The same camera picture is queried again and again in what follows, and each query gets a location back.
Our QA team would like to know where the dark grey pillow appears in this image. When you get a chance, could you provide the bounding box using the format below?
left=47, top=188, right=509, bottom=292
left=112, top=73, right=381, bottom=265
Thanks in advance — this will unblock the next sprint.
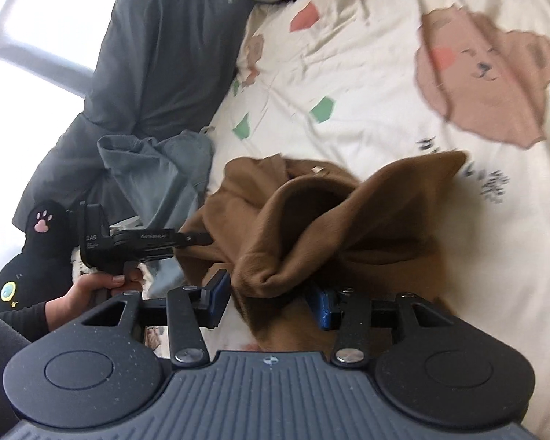
left=11, top=0, right=257, bottom=239

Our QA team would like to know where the cream bear printed blanket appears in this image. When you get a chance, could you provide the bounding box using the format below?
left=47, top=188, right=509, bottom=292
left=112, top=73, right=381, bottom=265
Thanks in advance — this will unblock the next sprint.
left=142, top=0, right=550, bottom=440

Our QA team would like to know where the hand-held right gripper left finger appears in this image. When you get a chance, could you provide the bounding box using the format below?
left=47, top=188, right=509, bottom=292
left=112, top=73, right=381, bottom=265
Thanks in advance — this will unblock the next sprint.
left=80, top=269, right=231, bottom=368

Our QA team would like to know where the brown printed t-shirt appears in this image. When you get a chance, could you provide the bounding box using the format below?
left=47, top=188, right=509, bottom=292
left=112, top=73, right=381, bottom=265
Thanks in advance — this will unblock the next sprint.
left=176, top=149, right=468, bottom=358

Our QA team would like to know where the bright window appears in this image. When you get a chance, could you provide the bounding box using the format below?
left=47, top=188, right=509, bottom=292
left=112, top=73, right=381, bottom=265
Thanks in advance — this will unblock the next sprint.
left=0, top=0, right=133, bottom=221

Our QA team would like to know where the black cat plush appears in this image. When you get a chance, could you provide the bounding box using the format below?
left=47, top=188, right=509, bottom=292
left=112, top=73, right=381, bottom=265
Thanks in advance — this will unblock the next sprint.
left=0, top=199, right=72, bottom=317

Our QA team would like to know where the person's left hand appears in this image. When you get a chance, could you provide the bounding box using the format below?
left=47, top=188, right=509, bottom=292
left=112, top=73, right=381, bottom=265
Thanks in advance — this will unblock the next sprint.
left=46, top=269, right=146, bottom=331

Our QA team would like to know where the blue-grey garment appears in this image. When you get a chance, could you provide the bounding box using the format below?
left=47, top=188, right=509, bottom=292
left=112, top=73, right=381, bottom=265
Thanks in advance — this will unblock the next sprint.
left=96, top=128, right=216, bottom=298

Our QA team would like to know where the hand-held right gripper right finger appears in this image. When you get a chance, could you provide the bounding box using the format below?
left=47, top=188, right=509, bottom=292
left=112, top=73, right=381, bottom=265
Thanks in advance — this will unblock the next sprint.
left=305, top=284, right=459, bottom=368

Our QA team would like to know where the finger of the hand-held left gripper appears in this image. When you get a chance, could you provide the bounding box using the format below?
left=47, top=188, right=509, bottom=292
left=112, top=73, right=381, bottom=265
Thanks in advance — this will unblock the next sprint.
left=178, top=232, right=214, bottom=257

